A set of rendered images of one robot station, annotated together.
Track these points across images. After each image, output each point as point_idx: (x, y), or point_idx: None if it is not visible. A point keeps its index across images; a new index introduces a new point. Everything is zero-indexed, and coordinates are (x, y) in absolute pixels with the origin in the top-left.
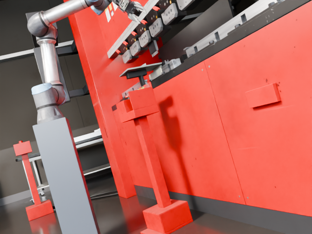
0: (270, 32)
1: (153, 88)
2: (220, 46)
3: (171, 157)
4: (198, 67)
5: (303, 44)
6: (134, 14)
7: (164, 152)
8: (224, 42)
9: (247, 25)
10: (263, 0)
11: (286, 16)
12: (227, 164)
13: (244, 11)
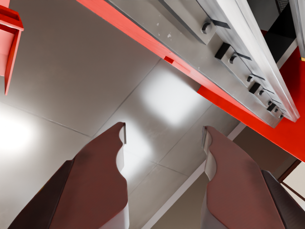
0: (218, 88)
1: None
2: (199, 72)
3: None
4: (156, 41)
5: (214, 87)
6: (128, 212)
7: None
8: (203, 75)
9: (222, 89)
10: (261, 73)
11: (228, 95)
12: (99, 13)
13: (254, 62)
